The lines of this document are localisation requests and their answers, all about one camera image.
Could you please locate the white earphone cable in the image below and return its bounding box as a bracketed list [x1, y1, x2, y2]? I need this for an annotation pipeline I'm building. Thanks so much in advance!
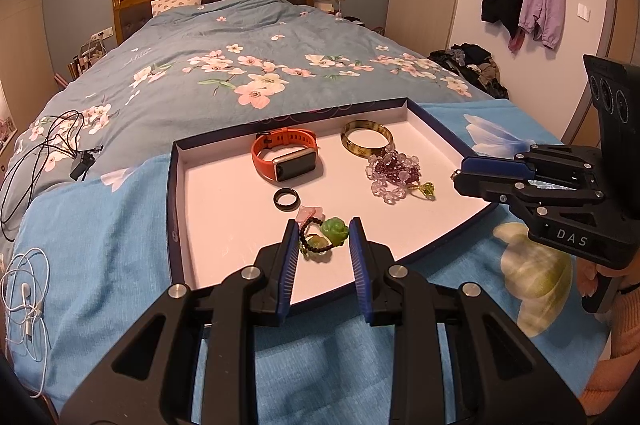
[0, 247, 53, 398]

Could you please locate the dotted white pillow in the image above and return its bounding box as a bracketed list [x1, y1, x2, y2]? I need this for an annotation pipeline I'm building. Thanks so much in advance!
[151, 0, 205, 17]

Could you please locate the orange smartwatch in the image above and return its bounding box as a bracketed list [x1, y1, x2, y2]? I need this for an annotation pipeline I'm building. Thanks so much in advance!
[250, 126, 319, 182]

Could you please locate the black ring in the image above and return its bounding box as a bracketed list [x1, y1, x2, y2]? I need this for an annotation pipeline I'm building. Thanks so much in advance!
[273, 188, 301, 211]

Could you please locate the pile of dark clothes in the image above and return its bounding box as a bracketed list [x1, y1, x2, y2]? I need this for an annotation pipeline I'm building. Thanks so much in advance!
[427, 42, 510, 100]

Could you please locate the black charger plug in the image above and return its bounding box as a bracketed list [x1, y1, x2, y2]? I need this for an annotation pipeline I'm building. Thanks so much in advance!
[70, 152, 96, 180]

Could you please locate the dark pink scarf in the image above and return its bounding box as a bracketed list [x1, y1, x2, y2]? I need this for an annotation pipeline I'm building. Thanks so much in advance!
[508, 25, 528, 53]

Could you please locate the black bead bracelet jade charm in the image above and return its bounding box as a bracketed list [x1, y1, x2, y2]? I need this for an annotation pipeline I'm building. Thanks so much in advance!
[299, 216, 351, 256]

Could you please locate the clear crystal bead bracelet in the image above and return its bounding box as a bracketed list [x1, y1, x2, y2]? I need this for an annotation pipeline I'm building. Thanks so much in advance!
[366, 150, 436, 205]

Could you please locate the nightstand clutter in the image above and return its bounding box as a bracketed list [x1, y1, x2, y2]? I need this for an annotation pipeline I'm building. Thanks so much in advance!
[65, 30, 113, 81]

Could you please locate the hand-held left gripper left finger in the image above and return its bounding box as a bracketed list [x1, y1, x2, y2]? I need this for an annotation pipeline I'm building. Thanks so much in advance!
[59, 217, 301, 425]

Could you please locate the person's right hand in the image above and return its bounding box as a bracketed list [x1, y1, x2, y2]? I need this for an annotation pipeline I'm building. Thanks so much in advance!
[574, 261, 599, 301]

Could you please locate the purple beaded bracelet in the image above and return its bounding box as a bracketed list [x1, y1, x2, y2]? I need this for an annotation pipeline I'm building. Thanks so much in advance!
[372, 155, 421, 186]

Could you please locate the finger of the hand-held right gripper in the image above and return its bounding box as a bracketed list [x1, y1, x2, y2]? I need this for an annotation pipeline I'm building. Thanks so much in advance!
[460, 145, 601, 181]
[452, 175, 608, 226]

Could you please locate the black cable bundle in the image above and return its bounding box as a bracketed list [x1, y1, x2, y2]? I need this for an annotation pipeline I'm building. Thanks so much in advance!
[0, 112, 103, 241]

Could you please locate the amber bangle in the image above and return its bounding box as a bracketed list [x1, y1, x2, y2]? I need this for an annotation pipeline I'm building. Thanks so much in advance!
[341, 120, 393, 156]

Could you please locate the grey floral duvet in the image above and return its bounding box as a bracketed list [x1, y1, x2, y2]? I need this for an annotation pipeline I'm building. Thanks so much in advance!
[0, 0, 493, 226]

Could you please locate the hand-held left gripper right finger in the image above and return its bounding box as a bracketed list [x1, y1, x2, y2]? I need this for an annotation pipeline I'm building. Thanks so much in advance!
[349, 216, 587, 425]

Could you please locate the dark blue cardboard box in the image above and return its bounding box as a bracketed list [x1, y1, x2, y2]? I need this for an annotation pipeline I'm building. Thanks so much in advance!
[165, 98, 501, 306]

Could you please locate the person's right forearm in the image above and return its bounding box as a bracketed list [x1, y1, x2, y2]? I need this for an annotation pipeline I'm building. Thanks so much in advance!
[582, 290, 640, 418]

